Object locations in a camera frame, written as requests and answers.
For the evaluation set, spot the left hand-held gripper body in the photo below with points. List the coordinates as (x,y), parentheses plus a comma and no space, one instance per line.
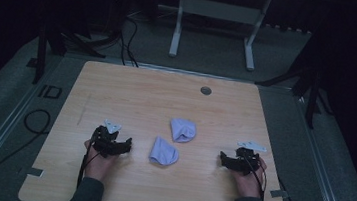
(104,139)

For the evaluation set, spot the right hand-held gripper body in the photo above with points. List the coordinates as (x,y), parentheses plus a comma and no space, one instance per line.
(248,156)

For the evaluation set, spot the light blue cloth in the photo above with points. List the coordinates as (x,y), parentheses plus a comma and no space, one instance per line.
(182,130)
(163,152)

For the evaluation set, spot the person's left hand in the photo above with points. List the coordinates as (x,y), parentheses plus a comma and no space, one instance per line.
(97,164)

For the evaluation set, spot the person's right hand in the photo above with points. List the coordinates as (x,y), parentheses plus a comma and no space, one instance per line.
(248,184)

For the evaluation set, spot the grey tape piece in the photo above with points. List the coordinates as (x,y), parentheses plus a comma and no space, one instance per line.
(279,193)

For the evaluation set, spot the black tape floor marking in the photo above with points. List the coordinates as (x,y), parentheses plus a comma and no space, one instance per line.
(50,92)

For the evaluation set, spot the black tripod stand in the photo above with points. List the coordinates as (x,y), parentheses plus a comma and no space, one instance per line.
(41,52)
(313,94)

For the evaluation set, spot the white metal desk frame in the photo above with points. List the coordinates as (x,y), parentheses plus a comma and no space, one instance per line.
(222,10)

